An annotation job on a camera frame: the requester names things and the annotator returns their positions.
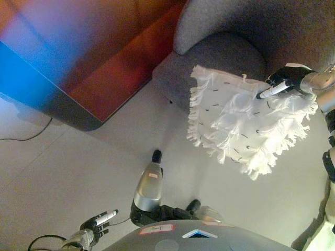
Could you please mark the silver left robot leg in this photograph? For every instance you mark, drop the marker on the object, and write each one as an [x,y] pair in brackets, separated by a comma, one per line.
[149,185]

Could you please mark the grey fabric armchair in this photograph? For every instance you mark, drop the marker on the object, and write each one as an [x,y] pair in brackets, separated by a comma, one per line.
[235,49]

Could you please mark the silver robot leg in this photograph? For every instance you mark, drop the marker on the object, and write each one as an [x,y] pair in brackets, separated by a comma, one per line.
[206,210]
[149,185]

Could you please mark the black robot hip section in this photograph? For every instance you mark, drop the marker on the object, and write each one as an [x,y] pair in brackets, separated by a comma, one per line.
[157,213]

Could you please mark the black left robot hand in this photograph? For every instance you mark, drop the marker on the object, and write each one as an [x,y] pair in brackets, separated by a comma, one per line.
[98,226]

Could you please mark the grey robot torso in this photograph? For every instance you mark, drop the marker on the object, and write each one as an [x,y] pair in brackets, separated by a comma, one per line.
[199,239]

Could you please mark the white fringed pillow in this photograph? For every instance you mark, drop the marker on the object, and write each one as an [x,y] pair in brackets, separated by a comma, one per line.
[246,125]

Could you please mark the silver right robot leg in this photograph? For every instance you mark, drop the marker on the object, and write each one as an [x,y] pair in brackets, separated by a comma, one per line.
[206,210]

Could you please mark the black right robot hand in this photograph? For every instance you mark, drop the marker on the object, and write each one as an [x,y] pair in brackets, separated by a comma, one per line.
[288,77]

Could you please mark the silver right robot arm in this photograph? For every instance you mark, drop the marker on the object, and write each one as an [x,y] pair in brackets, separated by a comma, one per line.
[323,83]

